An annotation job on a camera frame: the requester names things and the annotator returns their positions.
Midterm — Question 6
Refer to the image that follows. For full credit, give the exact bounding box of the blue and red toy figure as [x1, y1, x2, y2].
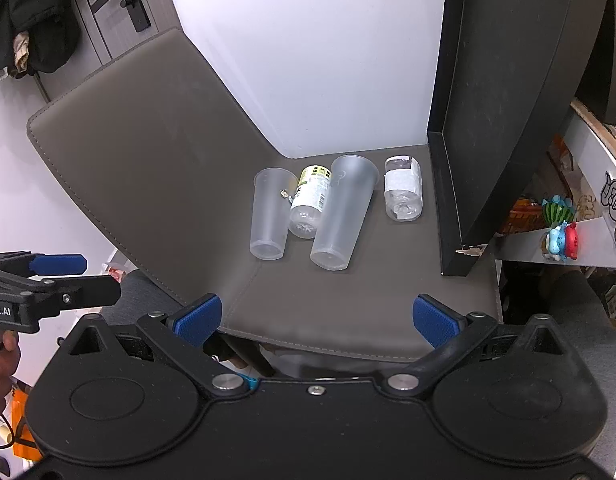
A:
[540, 221, 588, 263]

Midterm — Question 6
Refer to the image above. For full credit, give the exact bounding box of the grey leather desk mat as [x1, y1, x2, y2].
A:
[26, 27, 504, 362]

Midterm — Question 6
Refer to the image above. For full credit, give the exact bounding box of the white metal shelf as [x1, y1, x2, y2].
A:
[495, 98, 616, 267]

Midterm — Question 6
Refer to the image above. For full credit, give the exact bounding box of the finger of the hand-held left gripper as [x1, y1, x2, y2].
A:
[18, 272, 122, 319]
[8, 254, 87, 281]

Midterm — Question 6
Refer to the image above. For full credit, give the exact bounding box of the watermelon toy figure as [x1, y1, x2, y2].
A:
[539, 194, 578, 227]

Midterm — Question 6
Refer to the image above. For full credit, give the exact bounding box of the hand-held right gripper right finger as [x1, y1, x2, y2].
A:
[383, 294, 584, 401]

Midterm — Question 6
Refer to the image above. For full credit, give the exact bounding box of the person's left hand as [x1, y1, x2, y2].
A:
[0, 332, 21, 422]

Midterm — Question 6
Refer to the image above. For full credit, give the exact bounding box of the person's grey trouser leg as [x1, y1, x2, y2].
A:
[100, 270, 189, 332]

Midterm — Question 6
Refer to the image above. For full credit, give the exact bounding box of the large frosted plastic cup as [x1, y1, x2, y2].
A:
[310, 154, 380, 272]

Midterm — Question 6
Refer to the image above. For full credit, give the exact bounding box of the orange bag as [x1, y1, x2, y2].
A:
[10, 389, 42, 461]

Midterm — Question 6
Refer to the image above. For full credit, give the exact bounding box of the grey door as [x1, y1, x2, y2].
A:
[62, 0, 175, 69]

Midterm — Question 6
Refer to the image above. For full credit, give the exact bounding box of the black cabinet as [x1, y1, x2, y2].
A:
[426, 0, 615, 277]

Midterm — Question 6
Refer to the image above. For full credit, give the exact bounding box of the white label clear bottle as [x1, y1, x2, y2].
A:
[384, 155, 423, 223]

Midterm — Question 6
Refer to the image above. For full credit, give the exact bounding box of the yellow label plastic bottle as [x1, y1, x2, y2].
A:
[288, 163, 333, 240]

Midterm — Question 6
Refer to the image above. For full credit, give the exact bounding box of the small clear plastic cup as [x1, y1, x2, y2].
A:
[250, 167, 299, 261]

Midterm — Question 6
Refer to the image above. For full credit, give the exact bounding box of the black hanging jacket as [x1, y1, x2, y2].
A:
[0, 0, 82, 80]

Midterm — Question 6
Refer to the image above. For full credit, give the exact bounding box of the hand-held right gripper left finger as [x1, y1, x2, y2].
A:
[58, 294, 253, 402]

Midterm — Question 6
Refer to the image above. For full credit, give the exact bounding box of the orange box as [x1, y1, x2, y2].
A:
[498, 197, 547, 235]

